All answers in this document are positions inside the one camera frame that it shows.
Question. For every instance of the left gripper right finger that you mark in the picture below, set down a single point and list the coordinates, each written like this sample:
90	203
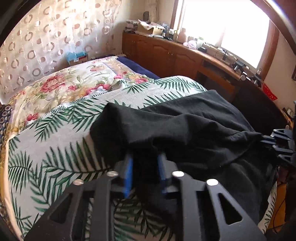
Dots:
166	169

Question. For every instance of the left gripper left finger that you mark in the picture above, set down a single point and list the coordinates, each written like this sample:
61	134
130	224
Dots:
125	175

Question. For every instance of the black garment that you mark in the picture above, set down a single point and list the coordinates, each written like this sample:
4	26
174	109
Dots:
205	135

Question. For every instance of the palm leaf sheet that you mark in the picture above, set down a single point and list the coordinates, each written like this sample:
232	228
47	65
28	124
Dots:
56	149

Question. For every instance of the floral quilt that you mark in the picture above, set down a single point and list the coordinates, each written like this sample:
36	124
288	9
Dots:
67	85

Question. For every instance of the navy blue blanket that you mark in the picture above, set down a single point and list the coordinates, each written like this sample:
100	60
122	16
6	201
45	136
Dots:
130	67

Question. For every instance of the window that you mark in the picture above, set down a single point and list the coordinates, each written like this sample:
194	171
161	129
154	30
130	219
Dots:
238	28

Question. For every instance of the blue tissue box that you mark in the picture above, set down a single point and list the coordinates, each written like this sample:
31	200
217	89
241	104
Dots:
74	58

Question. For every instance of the pink vase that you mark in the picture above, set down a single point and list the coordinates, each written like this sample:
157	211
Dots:
182	37

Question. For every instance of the cardboard box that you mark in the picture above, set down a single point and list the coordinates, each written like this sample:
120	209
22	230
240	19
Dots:
149	29

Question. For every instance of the patterned wall curtain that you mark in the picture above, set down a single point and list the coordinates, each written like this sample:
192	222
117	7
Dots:
40	41

